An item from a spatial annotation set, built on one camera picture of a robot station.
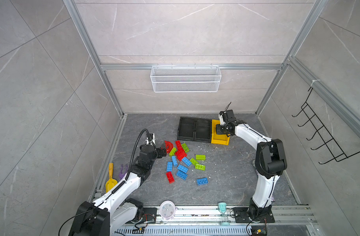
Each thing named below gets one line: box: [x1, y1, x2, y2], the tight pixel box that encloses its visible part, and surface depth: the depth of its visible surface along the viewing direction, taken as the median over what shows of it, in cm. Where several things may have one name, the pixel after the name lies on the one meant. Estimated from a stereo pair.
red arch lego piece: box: [164, 140, 174, 154], surface depth 101 cm
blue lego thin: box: [171, 155, 178, 167], surface depth 92 cm
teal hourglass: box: [218, 202, 231, 226], surface depth 75 cm
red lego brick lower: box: [166, 171, 175, 184], surface depth 87 cm
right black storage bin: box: [193, 118, 212, 144], surface depth 102 cm
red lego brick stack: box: [175, 140, 188, 162], surface depth 97 cm
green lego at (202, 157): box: [195, 154, 207, 161], surface depth 95 cm
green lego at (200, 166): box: [194, 163, 206, 171], surface depth 92 cm
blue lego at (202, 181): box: [196, 177, 209, 186], surface depth 86 cm
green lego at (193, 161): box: [189, 157, 200, 166], surface depth 95 cm
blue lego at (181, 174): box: [176, 170, 188, 180], surface depth 88 cm
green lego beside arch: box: [168, 147, 177, 157], surface depth 97 cm
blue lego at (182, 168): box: [177, 164, 189, 174], surface depth 90 cm
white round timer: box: [159, 200, 178, 221], surface depth 75 cm
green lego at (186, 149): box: [180, 143, 190, 153], surface depth 100 cm
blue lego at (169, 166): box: [166, 161, 173, 172], surface depth 91 cm
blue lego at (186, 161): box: [181, 156, 192, 167], surface depth 94 cm
